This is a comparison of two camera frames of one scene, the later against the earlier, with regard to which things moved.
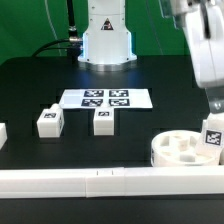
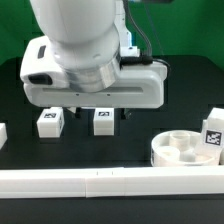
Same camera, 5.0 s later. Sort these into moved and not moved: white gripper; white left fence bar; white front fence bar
Moved: white gripper
Not moved: white front fence bar; white left fence bar
